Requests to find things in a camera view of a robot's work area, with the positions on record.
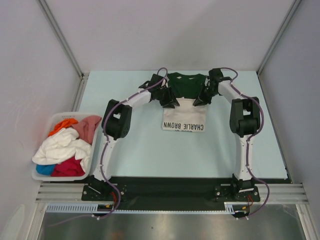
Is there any white slotted cable duct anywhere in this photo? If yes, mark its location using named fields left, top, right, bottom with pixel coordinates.
left=45, top=203, right=245, bottom=215

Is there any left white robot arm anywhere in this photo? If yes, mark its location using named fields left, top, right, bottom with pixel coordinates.
left=93, top=72, right=178, bottom=201

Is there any white t-shirt in basket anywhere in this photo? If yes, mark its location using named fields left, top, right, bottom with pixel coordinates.
left=31, top=127, right=92, bottom=172

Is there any aluminium frame post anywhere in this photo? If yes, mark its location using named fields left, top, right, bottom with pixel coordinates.
left=256, top=0, right=304, bottom=77
left=36, top=0, right=89, bottom=112

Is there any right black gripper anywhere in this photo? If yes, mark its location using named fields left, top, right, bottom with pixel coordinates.
left=193, top=83, right=219, bottom=106

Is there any red t-shirt in basket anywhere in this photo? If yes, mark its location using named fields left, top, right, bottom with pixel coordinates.
left=50, top=156, right=85, bottom=177

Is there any right aluminium frame post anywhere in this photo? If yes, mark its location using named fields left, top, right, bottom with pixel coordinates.
left=256, top=0, right=304, bottom=77

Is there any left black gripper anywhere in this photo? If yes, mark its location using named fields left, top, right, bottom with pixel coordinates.
left=156, top=86, right=179, bottom=109

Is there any left aluminium frame post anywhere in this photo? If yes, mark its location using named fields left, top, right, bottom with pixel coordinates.
left=36, top=0, right=89, bottom=112

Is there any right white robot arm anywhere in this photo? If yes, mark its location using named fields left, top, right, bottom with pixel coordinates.
left=193, top=68, right=264, bottom=201

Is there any orange t-shirt in basket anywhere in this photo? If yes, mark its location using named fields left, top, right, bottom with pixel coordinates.
left=48, top=118, right=78, bottom=137

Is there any pink t-shirt in basket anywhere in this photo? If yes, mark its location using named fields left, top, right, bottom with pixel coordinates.
left=71, top=115, right=102, bottom=145

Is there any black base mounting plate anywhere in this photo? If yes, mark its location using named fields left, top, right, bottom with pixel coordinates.
left=81, top=175, right=261, bottom=211

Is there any blue t-shirt in basket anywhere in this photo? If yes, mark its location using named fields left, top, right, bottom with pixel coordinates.
left=36, top=164, right=56, bottom=176

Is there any white green raglan t-shirt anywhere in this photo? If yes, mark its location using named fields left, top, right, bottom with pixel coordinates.
left=162, top=72, right=207, bottom=133

